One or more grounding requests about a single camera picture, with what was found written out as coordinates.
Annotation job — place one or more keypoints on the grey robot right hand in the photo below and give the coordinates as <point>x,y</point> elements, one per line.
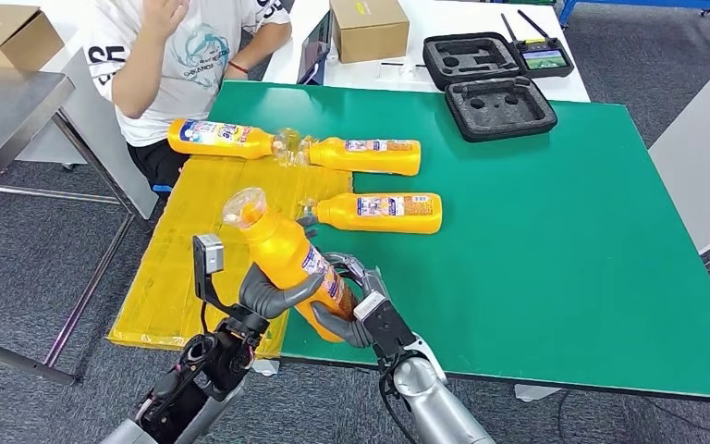
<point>367,279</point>

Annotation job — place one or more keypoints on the person's right hand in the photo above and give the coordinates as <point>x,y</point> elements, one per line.
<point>165,15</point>

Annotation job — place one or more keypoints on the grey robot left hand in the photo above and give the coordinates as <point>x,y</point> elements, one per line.
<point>263,303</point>

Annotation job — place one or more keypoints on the orange detergent bottle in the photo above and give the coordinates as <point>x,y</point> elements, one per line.
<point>281,245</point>
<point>343,214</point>
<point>220,138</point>
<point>367,159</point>

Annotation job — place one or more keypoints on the person's right forearm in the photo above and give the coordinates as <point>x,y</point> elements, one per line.
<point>137,73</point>

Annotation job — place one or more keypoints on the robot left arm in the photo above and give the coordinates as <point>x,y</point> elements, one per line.
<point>208,361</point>

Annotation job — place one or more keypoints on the person's left forearm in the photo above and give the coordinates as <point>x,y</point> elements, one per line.
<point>263,46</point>

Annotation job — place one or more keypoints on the person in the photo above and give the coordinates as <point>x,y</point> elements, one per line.
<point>208,61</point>

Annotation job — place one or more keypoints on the white table foot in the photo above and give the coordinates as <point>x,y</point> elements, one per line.
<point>263,367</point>
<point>537,393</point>

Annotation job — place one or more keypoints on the yellow plastic-wrapped mat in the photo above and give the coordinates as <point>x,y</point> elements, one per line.
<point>165,276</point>

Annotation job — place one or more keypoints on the blue chair seat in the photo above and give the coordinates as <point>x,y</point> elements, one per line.
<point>162,189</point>

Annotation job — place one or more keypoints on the dark tablet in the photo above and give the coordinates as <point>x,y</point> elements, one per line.
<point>314,52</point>

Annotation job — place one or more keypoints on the plain cardboard box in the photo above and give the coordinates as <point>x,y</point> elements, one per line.
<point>6,37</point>

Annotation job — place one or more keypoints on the steel table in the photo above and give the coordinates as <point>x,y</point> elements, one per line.
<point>6,116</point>

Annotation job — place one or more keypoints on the cardboard box with yellow sticker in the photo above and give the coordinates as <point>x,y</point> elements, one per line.
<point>369,30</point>

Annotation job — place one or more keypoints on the clear plastic packet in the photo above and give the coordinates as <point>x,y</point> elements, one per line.
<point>409,73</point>

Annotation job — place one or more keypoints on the black foam-lined case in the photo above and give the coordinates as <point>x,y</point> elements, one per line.
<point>494,110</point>

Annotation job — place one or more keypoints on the black remote controller with screen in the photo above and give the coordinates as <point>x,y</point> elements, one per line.
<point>543,60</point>

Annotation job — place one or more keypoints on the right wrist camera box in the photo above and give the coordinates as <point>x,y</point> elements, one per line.
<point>392,331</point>

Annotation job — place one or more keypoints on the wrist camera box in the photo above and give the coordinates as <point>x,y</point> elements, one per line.
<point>392,331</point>
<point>209,254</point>

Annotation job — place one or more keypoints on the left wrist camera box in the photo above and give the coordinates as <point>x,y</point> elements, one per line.
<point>209,254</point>

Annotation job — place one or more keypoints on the blue cart frame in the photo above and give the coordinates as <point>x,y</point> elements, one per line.
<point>567,12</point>

